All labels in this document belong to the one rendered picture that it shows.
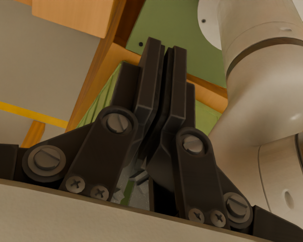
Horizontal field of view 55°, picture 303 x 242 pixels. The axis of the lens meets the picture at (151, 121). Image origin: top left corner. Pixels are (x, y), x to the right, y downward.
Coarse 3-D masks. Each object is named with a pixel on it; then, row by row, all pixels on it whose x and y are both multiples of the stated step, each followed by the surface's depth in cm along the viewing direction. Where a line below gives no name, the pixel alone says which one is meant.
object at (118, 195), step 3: (117, 189) 80; (120, 189) 79; (114, 192) 79; (117, 192) 78; (120, 192) 79; (114, 195) 79; (117, 195) 78; (120, 195) 79; (123, 195) 79; (114, 198) 81; (117, 198) 78; (120, 198) 79; (111, 201) 81
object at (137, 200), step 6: (138, 162) 86; (138, 168) 84; (138, 180) 87; (144, 180) 88; (132, 192) 86; (138, 192) 86; (132, 198) 85; (138, 198) 86; (144, 198) 87; (132, 204) 85; (138, 204) 86; (144, 204) 86
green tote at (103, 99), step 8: (120, 64) 71; (112, 80) 72; (104, 88) 77; (112, 88) 67; (104, 96) 72; (96, 104) 76; (104, 104) 67; (200, 104) 80; (88, 112) 84; (96, 112) 72; (200, 112) 78; (208, 112) 80; (216, 112) 82; (88, 120) 78; (200, 120) 76; (208, 120) 78; (216, 120) 80; (200, 128) 74; (208, 128) 76; (128, 184) 102; (128, 192) 100; (128, 200) 98
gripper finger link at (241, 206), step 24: (168, 48) 11; (168, 72) 10; (168, 96) 10; (192, 96) 11; (168, 120) 9; (192, 120) 10; (144, 144) 11; (168, 144) 9; (144, 168) 11; (168, 168) 9; (168, 192) 10; (240, 192) 9; (240, 216) 8
